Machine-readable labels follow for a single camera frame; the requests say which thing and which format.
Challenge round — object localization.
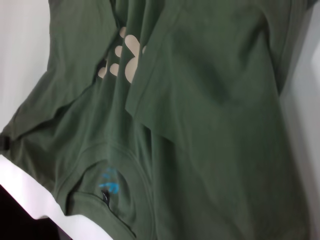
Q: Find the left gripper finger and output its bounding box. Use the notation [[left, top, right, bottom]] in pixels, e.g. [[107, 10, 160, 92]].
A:
[[0, 133, 9, 152]]

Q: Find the dark green printed t-shirt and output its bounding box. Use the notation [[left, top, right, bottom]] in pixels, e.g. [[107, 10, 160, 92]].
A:
[[0, 0, 320, 240]]

